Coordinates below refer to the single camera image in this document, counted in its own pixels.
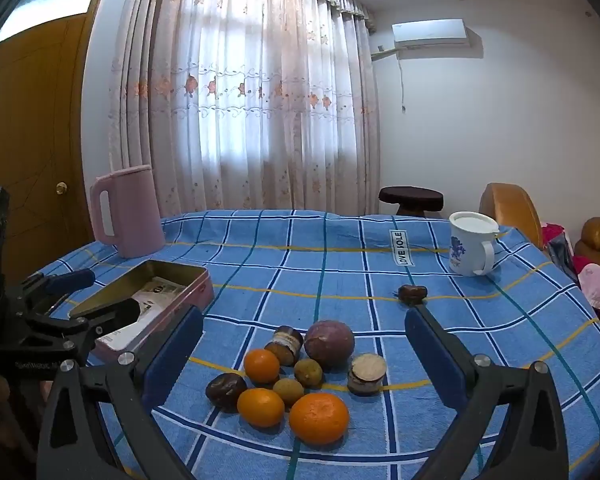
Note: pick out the pink plastic kettle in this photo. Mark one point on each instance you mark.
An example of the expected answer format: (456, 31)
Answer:
(130, 210)

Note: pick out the air conditioner pipe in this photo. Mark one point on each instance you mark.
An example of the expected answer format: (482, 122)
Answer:
(385, 53)

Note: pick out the brown leather sofa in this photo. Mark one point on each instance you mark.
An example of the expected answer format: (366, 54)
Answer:
(597, 237)

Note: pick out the large orange tangerine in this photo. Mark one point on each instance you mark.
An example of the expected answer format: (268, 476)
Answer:
(319, 419)

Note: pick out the wooden chair back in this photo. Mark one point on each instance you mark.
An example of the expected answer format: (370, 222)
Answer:
(510, 212)

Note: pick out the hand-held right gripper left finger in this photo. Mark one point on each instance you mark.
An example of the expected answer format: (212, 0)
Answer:
(172, 355)

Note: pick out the brown longan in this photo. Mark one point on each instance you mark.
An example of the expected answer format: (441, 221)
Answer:
(288, 392)
(308, 372)

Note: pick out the pink metal tin box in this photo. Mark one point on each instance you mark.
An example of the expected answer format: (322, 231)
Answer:
(125, 280)

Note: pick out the white mug with blue print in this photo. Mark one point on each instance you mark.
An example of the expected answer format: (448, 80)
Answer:
(467, 255)

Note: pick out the sheer floral curtain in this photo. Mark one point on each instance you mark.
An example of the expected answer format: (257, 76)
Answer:
(240, 85)

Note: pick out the white printed paper card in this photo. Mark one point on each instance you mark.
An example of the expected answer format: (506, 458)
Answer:
(157, 292)

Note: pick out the brown cylinder with beige label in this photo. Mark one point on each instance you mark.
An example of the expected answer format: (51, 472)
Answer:
(283, 344)
(366, 374)

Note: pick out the dark brown water chestnut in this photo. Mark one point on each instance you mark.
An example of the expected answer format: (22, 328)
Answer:
(413, 294)

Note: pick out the wooden door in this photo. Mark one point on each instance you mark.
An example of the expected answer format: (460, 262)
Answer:
(35, 135)

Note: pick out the white air conditioner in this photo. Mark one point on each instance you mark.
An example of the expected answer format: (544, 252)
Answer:
(429, 32)

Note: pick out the brass door knob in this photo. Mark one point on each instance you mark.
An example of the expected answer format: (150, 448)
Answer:
(61, 188)

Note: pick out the small orange tangerine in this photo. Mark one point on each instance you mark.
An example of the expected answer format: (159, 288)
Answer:
(260, 407)
(261, 366)

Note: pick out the blue plaid cloth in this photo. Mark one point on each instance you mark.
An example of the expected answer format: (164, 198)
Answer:
(330, 270)

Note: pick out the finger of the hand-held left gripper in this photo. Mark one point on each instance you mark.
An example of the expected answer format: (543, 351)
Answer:
(72, 280)
(115, 312)

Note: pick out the dark round stool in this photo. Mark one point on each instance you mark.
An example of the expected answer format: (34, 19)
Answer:
(410, 196)

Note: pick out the frosted transom window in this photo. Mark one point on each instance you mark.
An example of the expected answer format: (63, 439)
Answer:
(50, 5)

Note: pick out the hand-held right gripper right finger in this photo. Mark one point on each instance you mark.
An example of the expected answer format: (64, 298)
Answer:
(435, 355)

